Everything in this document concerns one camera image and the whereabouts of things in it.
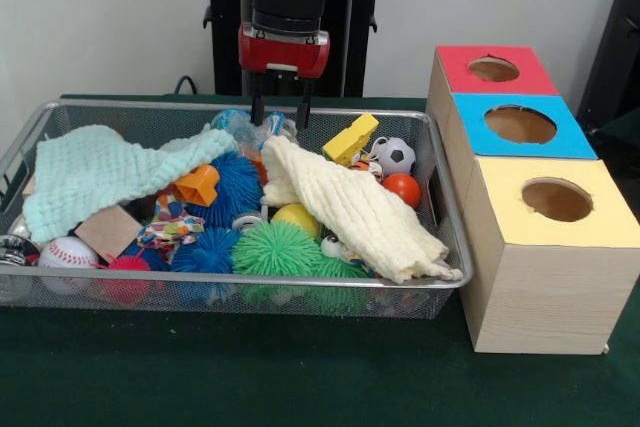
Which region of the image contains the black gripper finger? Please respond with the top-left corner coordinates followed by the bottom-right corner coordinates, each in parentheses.
top-left (295, 77), bottom-right (315, 129)
top-left (249, 71), bottom-right (266, 126)

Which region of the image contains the cream knitted cloth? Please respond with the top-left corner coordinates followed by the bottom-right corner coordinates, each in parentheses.
top-left (260, 135), bottom-right (464, 284)

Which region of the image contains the white baseball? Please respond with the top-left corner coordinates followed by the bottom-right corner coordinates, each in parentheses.
top-left (37, 235), bottom-right (100, 269)

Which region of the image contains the yellow toy block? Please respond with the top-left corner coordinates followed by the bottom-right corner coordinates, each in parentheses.
top-left (322, 113), bottom-right (381, 166)

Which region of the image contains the yellow smooth ball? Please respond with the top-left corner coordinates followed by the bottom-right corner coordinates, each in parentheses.
top-left (271, 202), bottom-right (321, 238)

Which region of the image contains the wooden box with three holes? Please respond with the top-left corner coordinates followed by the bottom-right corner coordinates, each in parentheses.
top-left (425, 44), bottom-right (640, 356)

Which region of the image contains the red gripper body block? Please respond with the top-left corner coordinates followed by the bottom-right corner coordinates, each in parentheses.
top-left (237, 22), bottom-right (332, 79)

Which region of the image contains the mint knitted cloth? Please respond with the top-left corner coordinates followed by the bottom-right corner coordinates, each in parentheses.
top-left (22, 124), bottom-right (239, 243)

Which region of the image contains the green spiky rubber ball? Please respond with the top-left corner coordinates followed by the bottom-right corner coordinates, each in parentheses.
top-left (230, 219), bottom-right (324, 278)

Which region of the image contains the orange-red smooth ball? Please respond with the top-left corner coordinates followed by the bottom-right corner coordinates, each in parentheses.
top-left (382, 172), bottom-right (422, 209)

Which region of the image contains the blue spiky rubber ball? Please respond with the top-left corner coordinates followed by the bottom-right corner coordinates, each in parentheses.
top-left (192, 150), bottom-right (265, 228)
top-left (169, 226), bottom-right (241, 274)

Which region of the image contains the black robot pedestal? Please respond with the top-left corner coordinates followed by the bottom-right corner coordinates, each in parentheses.
top-left (192, 0), bottom-right (404, 98)

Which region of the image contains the clear plastic toy packet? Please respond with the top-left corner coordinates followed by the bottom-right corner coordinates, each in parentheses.
top-left (235, 106), bottom-right (301, 148)

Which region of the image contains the dark green table cloth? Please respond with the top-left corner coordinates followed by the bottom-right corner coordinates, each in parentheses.
top-left (0, 93), bottom-right (640, 427)

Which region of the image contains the shallow wire mesh bin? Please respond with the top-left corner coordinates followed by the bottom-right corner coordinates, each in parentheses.
top-left (0, 99), bottom-right (474, 321)

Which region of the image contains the small soccer ball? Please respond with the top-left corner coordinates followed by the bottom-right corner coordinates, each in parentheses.
top-left (375, 136), bottom-right (417, 177)

